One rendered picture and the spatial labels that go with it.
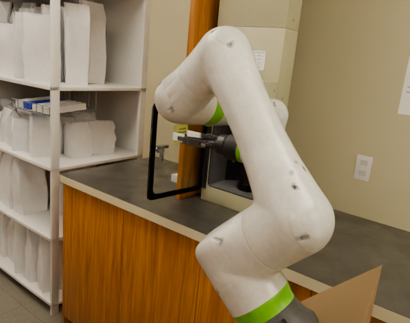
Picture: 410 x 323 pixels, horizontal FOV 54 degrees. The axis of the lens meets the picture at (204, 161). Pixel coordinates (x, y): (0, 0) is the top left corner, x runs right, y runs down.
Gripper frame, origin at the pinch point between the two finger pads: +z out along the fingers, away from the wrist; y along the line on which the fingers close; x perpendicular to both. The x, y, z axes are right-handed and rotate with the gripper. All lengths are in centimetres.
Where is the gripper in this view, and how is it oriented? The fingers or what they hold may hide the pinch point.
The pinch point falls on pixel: (185, 136)
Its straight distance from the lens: 153.8
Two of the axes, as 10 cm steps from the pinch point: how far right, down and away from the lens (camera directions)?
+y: -6.1, 1.4, -7.8
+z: -7.9, -2.1, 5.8
